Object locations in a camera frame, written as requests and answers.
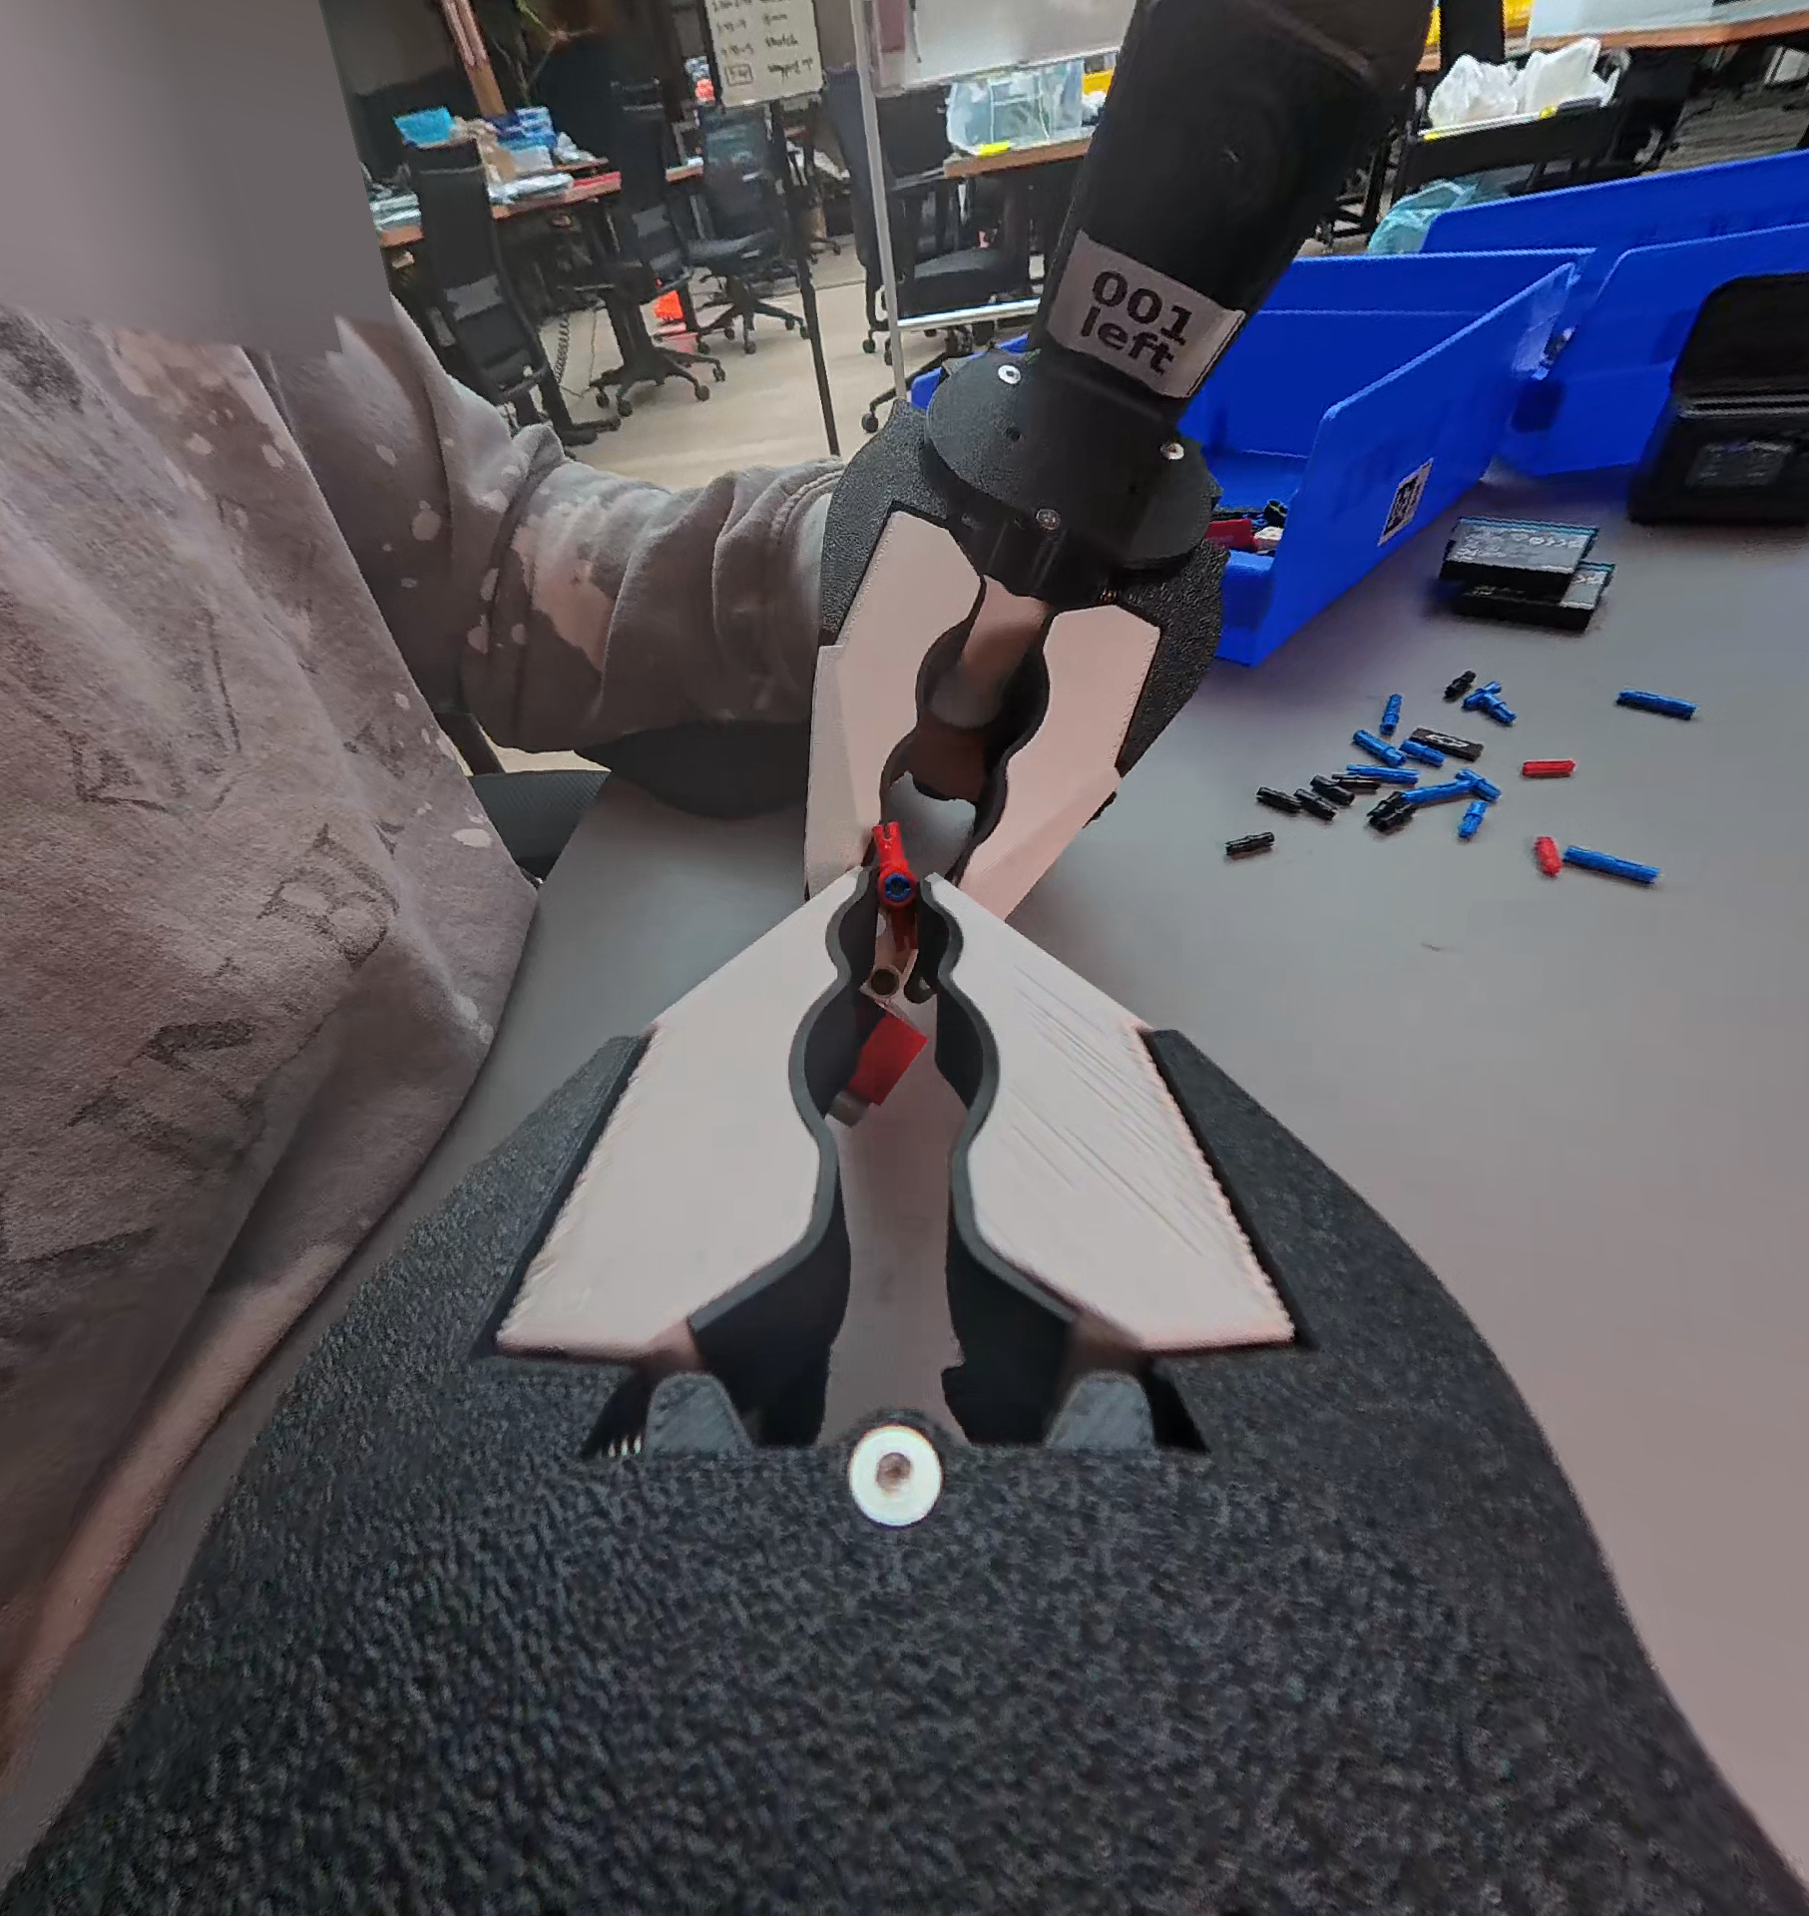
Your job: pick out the person's left forearm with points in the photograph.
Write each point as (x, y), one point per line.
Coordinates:
(619, 584)

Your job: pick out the blue storage bin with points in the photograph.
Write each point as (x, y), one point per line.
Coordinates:
(1593, 344)

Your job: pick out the person's grey sweatshirt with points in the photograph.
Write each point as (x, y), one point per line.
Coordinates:
(170, 823)

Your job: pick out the blue bin with square tag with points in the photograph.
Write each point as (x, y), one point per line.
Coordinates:
(1338, 390)

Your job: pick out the grey desk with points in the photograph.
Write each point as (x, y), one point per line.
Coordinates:
(1443, 1122)

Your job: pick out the whiteboard on stand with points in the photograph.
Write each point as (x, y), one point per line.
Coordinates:
(761, 53)

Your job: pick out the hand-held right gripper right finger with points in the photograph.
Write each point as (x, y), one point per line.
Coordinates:
(1114, 1182)

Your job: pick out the black charger case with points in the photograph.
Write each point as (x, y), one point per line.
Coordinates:
(1756, 404)

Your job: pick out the pile of blue black pins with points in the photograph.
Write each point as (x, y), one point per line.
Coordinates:
(1607, 864)

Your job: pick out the teal plastic bag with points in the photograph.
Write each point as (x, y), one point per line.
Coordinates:
(1420, 216)

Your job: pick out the red toy pieces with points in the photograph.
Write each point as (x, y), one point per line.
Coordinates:
(1241, 531)

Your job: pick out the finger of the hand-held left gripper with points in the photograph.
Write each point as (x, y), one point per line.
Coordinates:
(867, 673)
(1083, 703)

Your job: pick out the black office chair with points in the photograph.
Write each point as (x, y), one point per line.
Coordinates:
(739, 164)
(651, 254)
(463, 254)

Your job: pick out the black flat battery pack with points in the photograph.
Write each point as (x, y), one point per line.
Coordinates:
(1547, 600)
(1518, 547)

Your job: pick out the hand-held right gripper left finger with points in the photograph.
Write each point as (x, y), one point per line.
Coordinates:
(680, 1182)

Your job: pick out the white plastic bags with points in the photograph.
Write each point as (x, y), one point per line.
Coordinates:
(1503, 81)

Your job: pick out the small red toy pin assembly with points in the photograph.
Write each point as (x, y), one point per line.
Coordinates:
(886, 1063)

